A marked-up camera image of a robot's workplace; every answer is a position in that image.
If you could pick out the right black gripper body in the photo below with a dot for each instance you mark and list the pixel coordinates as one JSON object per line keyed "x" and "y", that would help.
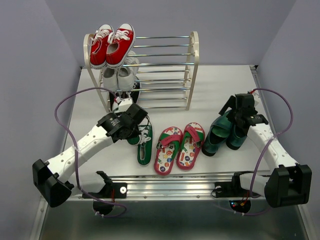
{"x": 236, "y": 115}

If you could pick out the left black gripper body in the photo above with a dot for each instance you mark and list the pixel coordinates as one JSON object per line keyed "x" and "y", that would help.
{"x": 135, "y": 131}

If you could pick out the green canvas sneaker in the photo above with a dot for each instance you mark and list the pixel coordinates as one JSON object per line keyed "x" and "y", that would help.
{"x": 144, "y": 146}
{"x": 135, "y": 140}

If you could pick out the green metallic loafer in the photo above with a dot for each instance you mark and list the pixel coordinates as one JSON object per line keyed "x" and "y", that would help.
{"x": 236, "y": 138}
{"x": 218, "y": 133}

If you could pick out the pink kids sandal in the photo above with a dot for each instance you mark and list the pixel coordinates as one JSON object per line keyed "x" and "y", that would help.
{"x": 192, "y": 140}
{"x": 167, "y": 150}

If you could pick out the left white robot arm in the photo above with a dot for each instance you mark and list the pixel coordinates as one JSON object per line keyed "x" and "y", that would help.
{"x": 75, "y": 155}

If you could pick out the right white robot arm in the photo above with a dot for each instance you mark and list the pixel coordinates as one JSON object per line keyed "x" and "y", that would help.
{"x": 289, "y": 182}

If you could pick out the cream shoe shelf with rods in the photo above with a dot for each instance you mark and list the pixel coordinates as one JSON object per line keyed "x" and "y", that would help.
{"x": 167, "y": 70}

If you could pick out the left black sneaker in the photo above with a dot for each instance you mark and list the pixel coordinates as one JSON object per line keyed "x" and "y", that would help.
{"x": 112, "y": 98}

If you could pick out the black sneaker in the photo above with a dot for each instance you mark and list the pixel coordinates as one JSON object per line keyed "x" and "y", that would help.
{"x": 134, "y": 95}
{"x": 112, "y": 98}

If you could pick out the right black sneaker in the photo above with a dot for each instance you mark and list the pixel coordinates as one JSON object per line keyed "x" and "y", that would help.
{"x": 134, "y": 95}

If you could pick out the right white sneaker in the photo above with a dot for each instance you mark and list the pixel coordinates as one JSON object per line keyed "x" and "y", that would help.
{"x": 126, "y": 74}

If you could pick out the white sneaker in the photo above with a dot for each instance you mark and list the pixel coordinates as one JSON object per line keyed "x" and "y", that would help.
{"x": 110, "y": 79}
{"x": 126, "y": 74}

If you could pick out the left white sneaker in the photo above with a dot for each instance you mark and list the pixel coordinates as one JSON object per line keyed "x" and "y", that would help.
{"x": 110, "y": 79}

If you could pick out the right red canvas sneaker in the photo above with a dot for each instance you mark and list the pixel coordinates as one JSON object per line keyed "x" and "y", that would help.
{"x": 119, "y": 44}

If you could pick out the red canvas sneaker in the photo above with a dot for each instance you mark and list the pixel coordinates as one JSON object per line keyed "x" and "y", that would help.
{"x": 98, "y": 46}
{"x": 119, "y": 44}

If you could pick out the left red canvas sneaker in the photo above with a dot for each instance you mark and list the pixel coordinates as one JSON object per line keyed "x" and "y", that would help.
{"x": 98, "y": 46}

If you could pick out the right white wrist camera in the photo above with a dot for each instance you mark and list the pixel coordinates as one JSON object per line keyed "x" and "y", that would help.
{"x": 256, "y": 97}

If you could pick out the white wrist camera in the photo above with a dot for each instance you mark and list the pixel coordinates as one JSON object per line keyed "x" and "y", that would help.
{"x": 256, "y": 97}
{"x": 121, "y": 105}

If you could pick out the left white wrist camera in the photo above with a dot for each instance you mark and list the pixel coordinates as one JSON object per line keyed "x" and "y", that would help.
{"x": 121, "y": 105}

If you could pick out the aluminium mounting rail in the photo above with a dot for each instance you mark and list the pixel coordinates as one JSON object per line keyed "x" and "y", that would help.
{"x": 153, "y": 188}

